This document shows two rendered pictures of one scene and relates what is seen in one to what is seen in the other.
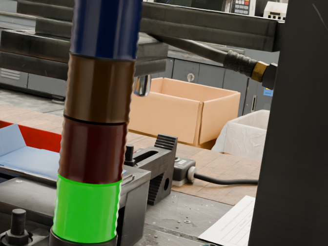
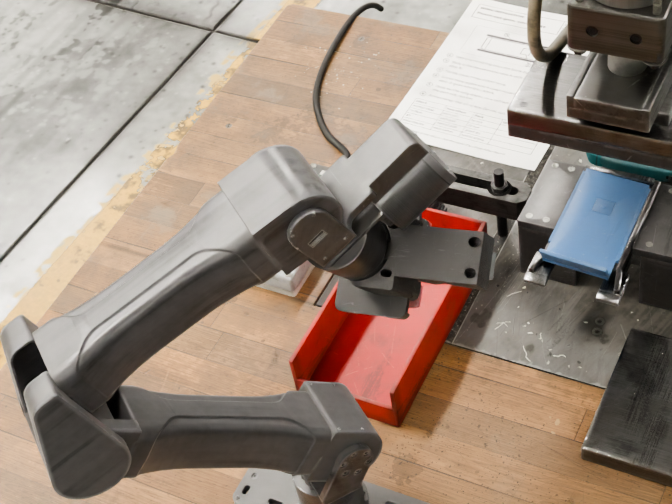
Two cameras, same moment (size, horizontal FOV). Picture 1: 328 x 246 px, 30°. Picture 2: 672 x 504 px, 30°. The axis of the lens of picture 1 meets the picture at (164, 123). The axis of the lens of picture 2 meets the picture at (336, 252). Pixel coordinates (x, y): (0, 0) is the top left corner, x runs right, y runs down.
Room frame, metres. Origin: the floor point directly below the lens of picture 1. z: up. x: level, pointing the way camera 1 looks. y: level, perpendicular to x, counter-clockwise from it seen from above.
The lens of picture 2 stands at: (0.70, 1.04, 1.96)
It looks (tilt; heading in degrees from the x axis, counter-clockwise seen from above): 46 degrees down; 284
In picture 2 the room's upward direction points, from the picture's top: 12 degrees counter-clockwise
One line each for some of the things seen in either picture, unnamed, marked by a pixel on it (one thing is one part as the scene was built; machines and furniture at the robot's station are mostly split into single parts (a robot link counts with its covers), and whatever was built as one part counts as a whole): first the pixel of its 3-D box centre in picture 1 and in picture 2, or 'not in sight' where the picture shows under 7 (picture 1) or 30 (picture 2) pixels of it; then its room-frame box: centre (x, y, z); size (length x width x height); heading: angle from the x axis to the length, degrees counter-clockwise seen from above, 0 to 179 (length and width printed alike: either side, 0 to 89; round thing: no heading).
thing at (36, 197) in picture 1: (71, 185); (622, 212); (0.63, 0.09, 0.98); 0.20 x 0.10 x 0.01; 159
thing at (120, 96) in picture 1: (99, 86); not in sight; (0.34, 0.04, 1.14); 0.04 x 0.04 x 0.03
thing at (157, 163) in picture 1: (137, 175); (467, 195); (0.80, 0.03, 0.95); 0.15 x 0.03 x 0.10; 159
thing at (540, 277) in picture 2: not in sight; (546, 257); (0.71, 0.15, 0.98); 0.07 x 0.02 x 0.01; 69
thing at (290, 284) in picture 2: not in sight; (282, 268); (1.01, 0.09, 0.90); 0.07 x 0.07 x 0.06; 69
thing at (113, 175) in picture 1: (93, 145); not in sight; (0.34, 0.04, 1.10); 0.04 x 0.04 x 0.03
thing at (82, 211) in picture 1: (87, 203); not in sight; (0.34, 0.04, 1.07); 0.04 x 0.04 x 0.03
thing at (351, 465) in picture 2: not in sight; (326, 443); (0.91, 0.40, 1.00); 0.09 x 0.06 x 0.06; 122
